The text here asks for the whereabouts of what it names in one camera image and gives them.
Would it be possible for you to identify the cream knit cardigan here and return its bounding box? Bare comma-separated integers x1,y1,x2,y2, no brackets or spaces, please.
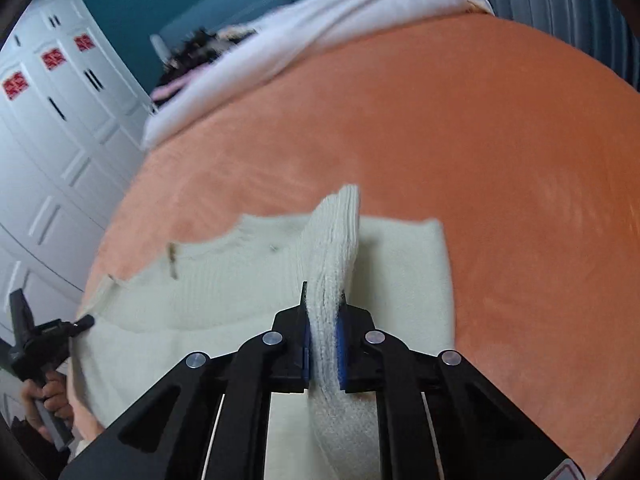
68,185,454,479

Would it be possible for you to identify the dark clothes pile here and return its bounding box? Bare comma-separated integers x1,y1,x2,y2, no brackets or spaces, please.
151,25,256,107

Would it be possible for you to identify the person's left hand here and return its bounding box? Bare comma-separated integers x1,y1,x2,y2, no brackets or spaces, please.
21,370,74,442

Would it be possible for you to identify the orange plush bed blanket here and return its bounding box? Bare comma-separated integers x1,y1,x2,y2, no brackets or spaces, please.
90,14,639,478

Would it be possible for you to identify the white pink duvet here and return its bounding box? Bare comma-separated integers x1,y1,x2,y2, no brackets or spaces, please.
142,0,494,151

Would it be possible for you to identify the grey-blue curtain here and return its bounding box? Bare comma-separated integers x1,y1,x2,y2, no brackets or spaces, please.
488,0,639,88

